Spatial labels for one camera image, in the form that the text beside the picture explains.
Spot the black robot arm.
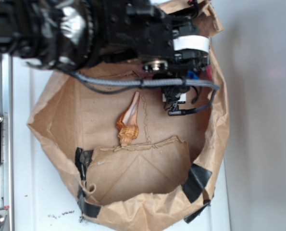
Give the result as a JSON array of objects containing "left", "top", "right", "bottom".
[{"left": 0, "top": 0, "right": 209, "bottom": 111}]

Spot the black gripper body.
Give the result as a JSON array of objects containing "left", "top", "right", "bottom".
[{"left": 125, "top": 0, "right": 211, "bottom": 109}]

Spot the orange spiral seashell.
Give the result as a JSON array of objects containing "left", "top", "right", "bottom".
[{"left": 116, "top": 91, "right": 140, "bottom": 147}]

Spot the brown paper bag tray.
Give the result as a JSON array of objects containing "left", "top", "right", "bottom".
[{"left": 26, "top": 0, "right": 231, "bottom": 231}]

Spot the aluminium frame rail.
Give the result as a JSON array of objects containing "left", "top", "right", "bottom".
[{"left": 0, "top": 55, "right": 14, "bottom": 231}]

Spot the gray braided cable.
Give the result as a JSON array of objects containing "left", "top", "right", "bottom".
[{"left": 70, "top": 71, "right": 221, "bottom": 117}]

